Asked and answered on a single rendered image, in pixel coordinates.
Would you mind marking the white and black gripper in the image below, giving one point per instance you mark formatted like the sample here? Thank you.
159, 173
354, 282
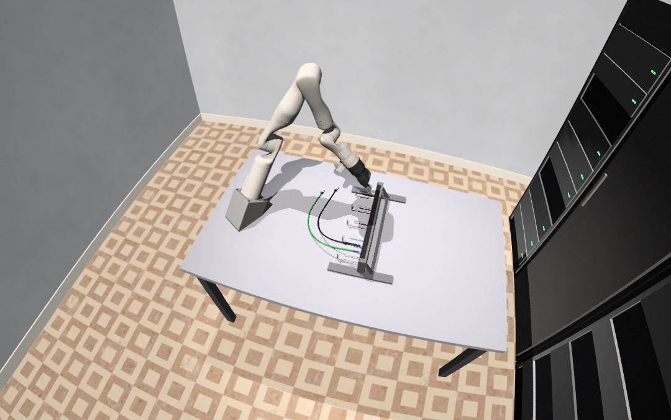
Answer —
357, 168

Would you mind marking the dark grey rack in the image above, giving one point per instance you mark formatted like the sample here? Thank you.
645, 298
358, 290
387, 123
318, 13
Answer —
362, 261

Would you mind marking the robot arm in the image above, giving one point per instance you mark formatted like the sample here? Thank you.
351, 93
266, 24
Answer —
305, 87

